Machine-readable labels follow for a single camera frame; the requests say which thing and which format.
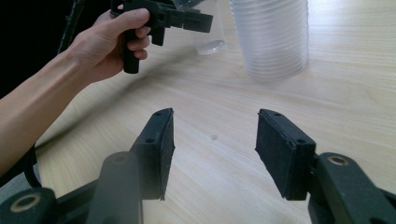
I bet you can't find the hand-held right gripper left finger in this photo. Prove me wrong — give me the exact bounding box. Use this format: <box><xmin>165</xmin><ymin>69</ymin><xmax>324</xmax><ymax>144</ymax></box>
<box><xmin>130</xmin><ymin>107</ymin><xmax>177</xmax><ymax>201</ymax></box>

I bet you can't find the stack of clear plastic cups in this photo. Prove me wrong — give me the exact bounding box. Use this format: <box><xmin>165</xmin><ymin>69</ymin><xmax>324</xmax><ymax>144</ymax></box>
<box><xmin>229</xmin><ymin>0</ymin><xmax>310</xmax><ymax>83</ymax></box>

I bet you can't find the black cable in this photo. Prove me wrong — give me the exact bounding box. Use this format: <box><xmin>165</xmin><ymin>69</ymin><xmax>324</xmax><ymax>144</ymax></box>
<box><xmin>57</xmin><ymin>0</ymin><xmax>86</xmax><ymax>56</ymax></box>
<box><xmin>0</xmin><ymin>143</ymin><xmax>43</xmax><ymax>189</ymax></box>

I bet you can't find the single clear plastic cup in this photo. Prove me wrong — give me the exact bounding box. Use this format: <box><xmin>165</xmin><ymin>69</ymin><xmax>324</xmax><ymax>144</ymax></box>
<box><xmin>172</xmin><ymin>0</ymin><xmax>226</xmax><ymax>56</ymax></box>

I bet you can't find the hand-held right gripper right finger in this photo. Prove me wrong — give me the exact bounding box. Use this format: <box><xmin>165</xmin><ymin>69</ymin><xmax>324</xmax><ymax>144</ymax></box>
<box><xmin>254</xmin><ymin>108</ymin><xmax>318</xmax><ymax>202</ymax></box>

